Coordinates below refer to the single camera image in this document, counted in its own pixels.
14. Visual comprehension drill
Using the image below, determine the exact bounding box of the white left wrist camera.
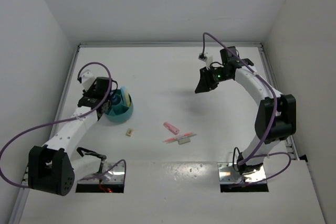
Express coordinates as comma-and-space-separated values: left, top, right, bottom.
78, 69, 96, 92

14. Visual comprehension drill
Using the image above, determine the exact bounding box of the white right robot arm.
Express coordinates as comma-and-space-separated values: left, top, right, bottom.
195, 47, 296, 175

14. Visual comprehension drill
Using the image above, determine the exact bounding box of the metal base plate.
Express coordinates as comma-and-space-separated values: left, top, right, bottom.
78, 162, 125, 184
217, 162, 266, 185

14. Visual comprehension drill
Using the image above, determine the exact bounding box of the yellow highlighter marker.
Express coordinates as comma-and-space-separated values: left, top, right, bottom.
123, 91, 131, 107

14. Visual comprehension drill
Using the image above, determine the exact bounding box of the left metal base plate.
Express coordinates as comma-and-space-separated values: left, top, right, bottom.
78, 162, 125, 184

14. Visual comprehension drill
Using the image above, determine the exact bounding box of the red thin pen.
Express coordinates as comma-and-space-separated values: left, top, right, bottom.
163, 131, 195, 143

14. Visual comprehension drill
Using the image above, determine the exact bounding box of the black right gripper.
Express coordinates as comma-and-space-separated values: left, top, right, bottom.
195, 65, 232, 93

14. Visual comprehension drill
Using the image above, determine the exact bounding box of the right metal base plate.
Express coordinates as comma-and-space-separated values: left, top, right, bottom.
217, 162, 266, 185

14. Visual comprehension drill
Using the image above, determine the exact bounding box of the small beige eraser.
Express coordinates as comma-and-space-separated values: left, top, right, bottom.
126, 129, 133, 136

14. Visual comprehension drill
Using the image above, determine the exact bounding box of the grey rectangular eraser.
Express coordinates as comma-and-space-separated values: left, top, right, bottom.
178, 137, 191, 145

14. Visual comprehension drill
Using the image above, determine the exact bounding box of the teal round organizer container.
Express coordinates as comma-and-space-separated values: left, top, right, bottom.
105, 86, 133, 124

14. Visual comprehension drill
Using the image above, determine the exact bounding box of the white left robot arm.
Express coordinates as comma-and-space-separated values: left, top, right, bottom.
27, 77, 112, 196

